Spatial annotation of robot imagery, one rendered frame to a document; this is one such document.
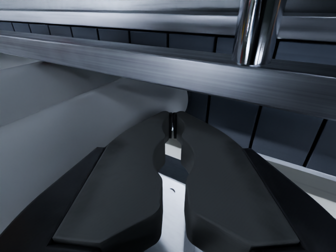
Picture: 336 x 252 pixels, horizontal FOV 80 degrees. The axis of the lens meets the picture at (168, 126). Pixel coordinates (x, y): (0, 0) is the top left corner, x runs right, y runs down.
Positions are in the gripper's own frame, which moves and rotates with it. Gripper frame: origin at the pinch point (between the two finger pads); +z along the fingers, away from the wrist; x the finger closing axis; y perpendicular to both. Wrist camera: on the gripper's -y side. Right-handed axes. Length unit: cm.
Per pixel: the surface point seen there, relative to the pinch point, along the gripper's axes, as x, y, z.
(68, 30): -10.7, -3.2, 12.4
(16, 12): -18.8, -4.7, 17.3
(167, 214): -0.4, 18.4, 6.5
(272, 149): 7.6, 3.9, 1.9
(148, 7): -2.4, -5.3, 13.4
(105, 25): -6.1, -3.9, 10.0
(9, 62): -14.8, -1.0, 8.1
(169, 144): -0.2, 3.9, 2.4
